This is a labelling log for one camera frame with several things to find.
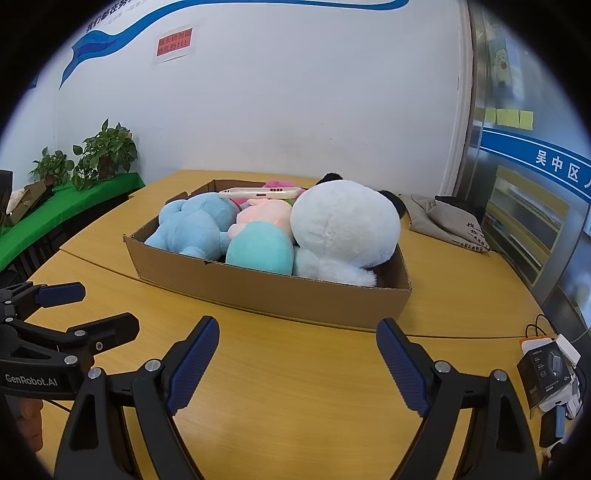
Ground glass door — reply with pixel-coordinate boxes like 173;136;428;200
466;9;591;324

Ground person's left hand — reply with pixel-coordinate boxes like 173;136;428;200
18;398;44;450

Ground black product box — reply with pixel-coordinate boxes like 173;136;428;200
516;347;573;411

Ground cartoon sticker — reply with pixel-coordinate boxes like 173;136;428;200
489;37;513;88

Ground small potted green plant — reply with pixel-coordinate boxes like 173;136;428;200
28;147;75;188

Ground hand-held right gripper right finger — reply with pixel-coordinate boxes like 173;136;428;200
375;318;541;480

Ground pink plush bear toy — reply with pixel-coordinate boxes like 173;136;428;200
238;179;306;208

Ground blue wall ribbon decal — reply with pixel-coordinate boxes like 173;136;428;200
59;0;411;90

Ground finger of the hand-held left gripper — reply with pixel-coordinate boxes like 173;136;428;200
0;282;86;324
0;312;140;370

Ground white panda plush toy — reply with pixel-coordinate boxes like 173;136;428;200
290;173;407;288

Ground red wall notice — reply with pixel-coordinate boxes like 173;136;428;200
154;28;195;63

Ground light blue plush toy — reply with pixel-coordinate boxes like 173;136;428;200
144;191;241;258

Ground grey cloth tote bag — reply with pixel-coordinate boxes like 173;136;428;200
399;193;491;254

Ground pink teal pig plush toy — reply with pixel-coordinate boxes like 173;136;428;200
225;199;296;276

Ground black flat device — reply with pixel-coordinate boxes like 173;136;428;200
539;405;566;448

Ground black and white small boxes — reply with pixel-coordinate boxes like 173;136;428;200
522;335;581;414

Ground green table cloth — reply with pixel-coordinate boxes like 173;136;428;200
0;172;146;273

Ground large potted green plant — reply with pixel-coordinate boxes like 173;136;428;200
71;119;138;191

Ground small brown cardboard box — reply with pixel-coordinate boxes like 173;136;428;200
7;180;47;227

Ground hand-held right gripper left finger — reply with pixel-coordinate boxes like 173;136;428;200
55;315;221;480

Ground blue sign band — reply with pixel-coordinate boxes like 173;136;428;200
480;127;591;204

